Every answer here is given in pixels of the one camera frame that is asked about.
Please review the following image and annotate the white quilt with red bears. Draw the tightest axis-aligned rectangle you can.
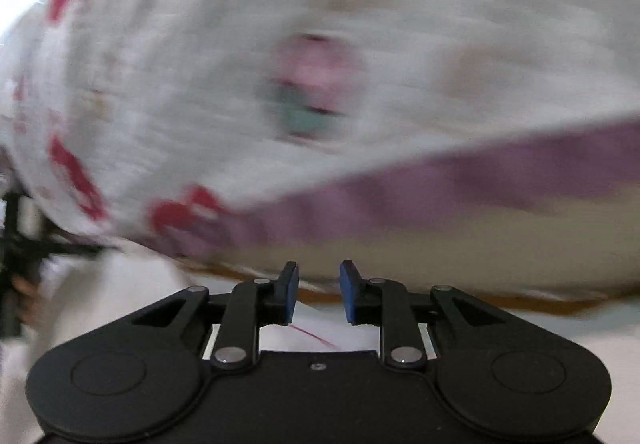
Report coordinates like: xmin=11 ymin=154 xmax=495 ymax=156
xmin=0 ymin=0 xmax=640 ymax=275

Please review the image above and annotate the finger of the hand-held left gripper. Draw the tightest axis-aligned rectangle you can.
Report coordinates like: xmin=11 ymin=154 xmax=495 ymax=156
xmin=35 ymin=237 xmax=121 ymax=262

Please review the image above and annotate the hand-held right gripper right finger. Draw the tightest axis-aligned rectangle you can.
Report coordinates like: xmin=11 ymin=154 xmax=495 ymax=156
xmin=339 ymin=260 xmax=506 ymax=371

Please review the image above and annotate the white fleece garment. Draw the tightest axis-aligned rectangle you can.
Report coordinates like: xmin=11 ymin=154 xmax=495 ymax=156
xmin=0 ymin=241 xmax=640 ymax=444

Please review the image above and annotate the beige pad with brown trim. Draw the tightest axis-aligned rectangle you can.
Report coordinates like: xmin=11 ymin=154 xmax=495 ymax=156
xmin=180 ymin=204 xmax=640 ymax=317

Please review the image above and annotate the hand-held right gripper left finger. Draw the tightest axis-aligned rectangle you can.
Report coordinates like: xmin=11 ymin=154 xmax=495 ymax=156
xmin=131 ymin=261 xmax=300 ymax=371

